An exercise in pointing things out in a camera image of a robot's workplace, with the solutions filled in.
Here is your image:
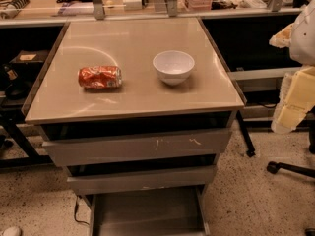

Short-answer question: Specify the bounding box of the black cable on floor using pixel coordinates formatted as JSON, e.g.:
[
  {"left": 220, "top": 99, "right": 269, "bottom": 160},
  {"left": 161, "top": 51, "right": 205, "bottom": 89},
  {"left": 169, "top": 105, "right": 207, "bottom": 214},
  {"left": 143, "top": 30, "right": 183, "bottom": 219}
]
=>
[{"left": 73, "top": 195, "right": 91, "bottom": 227}]

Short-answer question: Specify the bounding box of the grey bottom drawer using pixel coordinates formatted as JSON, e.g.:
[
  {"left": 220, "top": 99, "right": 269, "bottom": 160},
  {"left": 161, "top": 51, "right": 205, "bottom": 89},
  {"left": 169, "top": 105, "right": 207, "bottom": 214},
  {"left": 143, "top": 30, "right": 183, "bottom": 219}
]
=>
[{"left": 89, "top": 187, "right": 210, "bottom": 236}]

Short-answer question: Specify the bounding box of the grey middle drawer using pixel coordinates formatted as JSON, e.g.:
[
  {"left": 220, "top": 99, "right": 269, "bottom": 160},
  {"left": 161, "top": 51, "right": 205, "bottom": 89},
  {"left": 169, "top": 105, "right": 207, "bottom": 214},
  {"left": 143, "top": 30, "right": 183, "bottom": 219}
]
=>
[{"left": 67, "top": 165, "right": 217, "bottom": 195}]

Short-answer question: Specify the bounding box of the white object on floor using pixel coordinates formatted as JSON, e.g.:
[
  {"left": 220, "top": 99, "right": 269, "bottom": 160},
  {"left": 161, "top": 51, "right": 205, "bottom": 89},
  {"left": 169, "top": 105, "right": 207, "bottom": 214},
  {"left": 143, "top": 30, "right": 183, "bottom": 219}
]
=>
[{"left": 0, "top": 226, "right": 22, "bottom": 236}]

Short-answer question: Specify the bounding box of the black chair leg with caster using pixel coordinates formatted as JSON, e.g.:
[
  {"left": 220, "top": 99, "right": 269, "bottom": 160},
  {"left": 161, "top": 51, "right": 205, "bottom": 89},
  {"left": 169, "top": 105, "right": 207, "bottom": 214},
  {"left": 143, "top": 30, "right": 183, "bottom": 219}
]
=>
[{"left": 267, "top": 161, "right": 315, "bottom": 178}]

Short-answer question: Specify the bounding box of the black box with label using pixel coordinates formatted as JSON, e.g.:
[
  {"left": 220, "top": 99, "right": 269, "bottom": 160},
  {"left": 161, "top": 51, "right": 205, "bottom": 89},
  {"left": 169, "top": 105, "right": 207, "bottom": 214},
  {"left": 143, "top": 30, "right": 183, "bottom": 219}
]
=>
[{"left": 10, "top": 50, "right": 49, "bottom": 64}]

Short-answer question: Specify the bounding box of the grey top drawer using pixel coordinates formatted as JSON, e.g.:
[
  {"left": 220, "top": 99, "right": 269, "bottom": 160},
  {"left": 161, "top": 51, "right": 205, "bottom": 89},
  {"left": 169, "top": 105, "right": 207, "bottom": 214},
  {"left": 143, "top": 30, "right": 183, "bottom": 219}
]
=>
[{"left": 43, "top": 128, "right": 231, "bottom": 166}]

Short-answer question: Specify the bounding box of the white bowl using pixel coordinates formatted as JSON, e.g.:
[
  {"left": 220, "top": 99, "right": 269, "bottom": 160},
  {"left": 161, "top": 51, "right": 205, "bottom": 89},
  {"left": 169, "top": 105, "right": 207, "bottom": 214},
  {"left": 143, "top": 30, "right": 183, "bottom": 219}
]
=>
[{"left": 153, "top": 50, "right": 195, "bottom": 86}]

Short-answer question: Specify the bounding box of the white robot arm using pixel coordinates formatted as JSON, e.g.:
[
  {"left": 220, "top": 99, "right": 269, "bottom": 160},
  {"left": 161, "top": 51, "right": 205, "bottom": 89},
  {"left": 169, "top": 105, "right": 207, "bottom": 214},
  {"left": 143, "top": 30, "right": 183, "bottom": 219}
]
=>
[{"left": 269, "top": 0, "right": 315, "bottom": 134}]

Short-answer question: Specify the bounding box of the crushed orange soda can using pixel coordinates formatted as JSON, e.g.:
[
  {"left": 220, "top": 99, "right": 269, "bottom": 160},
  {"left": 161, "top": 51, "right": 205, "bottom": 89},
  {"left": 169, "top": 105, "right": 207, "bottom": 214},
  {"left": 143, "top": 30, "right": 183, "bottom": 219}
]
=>
[{"left": 78, "top": 66, "right": 122, "bottom": 89}]

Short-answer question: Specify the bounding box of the grey drawer cabinet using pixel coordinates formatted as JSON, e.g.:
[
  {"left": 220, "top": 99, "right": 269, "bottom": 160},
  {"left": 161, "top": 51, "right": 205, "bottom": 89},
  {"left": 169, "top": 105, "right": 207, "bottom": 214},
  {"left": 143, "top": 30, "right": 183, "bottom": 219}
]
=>
[{"left": 21, "top": 17, "right": 248, "bottom": 236}]

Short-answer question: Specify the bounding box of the grey drawer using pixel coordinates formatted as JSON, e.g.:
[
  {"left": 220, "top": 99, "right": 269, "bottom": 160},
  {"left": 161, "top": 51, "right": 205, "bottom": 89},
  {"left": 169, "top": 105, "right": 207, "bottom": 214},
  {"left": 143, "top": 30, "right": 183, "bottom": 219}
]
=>
[
  {"left": 43, "top": 128, "right": 231, "bottom": 166},
  {"left": 67, "top": 165, "right": 217, "bottom": 195},
  {"left": 89, "top": 187, "right": 210, "bottom": 236}
]

